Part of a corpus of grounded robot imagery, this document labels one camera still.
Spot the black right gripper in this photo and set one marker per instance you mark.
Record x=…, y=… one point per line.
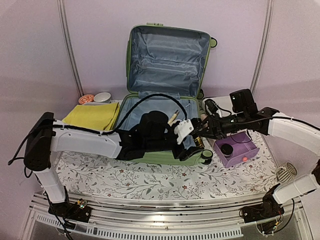
x=215, y=129

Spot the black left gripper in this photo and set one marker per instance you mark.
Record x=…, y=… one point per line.
x=185, y=154

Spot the black gold rectangular case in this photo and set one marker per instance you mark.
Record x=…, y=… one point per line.
x=199, y=142

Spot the black round object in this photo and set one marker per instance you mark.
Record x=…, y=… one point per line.
x=226, y=150

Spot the white green purple drawer box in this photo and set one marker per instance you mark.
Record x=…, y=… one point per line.
x=244, y=148

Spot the green hard-shell suitcase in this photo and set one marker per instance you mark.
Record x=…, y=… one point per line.
x=165, y=67

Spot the yellow garment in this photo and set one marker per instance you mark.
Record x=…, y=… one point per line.
x=95, y=117

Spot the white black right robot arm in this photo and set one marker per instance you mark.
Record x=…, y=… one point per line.
x=268, y=121

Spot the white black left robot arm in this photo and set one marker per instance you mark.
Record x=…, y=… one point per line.
x=151, y=135

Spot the slim cream cosmetic tube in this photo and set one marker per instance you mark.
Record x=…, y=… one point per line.
x=173, y=117

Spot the white ceramic bowl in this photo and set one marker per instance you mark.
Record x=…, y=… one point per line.
x=103, y=97

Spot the floral patterned table cloth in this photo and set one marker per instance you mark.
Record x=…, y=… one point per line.
x=98, y=176

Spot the red patterned ceramic bowl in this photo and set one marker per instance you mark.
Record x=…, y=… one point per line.
x=87, y=98

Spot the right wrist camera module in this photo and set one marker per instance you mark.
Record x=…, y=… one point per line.
x=211, y=108

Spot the aluminium front rail frame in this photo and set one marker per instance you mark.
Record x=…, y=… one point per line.
x=201, y=219

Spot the right aluminium wall post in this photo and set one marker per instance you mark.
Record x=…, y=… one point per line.
x=263, y=45

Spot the aluminium wall post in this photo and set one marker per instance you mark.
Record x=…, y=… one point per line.
x=61, y=6
x=263, y=45

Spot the left aluminium wall post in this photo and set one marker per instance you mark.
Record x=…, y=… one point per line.
x=61, y=6

